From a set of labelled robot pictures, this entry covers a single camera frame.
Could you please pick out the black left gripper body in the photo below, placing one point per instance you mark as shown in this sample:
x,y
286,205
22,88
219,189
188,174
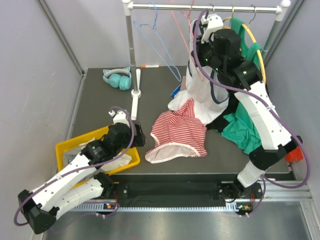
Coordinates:
x,y
138,138

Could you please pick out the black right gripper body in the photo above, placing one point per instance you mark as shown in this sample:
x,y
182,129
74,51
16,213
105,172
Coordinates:
x,y
204,52

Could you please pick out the red white striped tank top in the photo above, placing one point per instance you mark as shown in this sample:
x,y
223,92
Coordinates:
x,y
177,134

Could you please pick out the pink wire hanger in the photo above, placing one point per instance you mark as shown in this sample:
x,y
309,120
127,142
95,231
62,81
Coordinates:
x,y
187,16

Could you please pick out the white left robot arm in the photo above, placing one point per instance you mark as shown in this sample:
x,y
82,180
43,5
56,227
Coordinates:
x,y
82,179

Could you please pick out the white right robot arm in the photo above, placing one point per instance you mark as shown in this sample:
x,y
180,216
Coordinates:
x,y
218,56

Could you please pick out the white navy-trimmed tank top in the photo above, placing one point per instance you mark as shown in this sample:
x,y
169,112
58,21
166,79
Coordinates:
x,y
209,100

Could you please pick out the yellow hanger rear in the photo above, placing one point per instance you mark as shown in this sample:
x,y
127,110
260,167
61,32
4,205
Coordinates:
x,y
259,54

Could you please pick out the black tank top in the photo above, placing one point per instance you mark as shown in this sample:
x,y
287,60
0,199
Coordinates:
x,y
221,122

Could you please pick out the green tank top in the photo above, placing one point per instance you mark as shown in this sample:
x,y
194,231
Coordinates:
x,y
241,129

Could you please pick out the cream white cloth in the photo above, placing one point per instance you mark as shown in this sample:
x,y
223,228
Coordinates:
x,y
118,163

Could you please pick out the blue box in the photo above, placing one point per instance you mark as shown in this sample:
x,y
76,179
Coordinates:
x,y
176,91

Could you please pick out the teal cat-ear headphones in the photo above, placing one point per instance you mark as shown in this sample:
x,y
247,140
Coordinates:
x,y
120,78

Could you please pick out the orange white marker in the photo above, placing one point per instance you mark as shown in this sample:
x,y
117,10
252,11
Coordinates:
x,y
150,66

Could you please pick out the yellow plastic bin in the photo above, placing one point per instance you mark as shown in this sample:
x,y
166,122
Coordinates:
x,y
67,150

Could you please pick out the white metal clothes rack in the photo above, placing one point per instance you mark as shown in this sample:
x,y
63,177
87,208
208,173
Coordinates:
x,y
128,5

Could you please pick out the red plastic block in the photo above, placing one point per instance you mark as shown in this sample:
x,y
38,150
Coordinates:
x,y
295,155

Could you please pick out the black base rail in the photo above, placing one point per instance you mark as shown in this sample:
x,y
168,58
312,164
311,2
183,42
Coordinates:
x,y
158,188

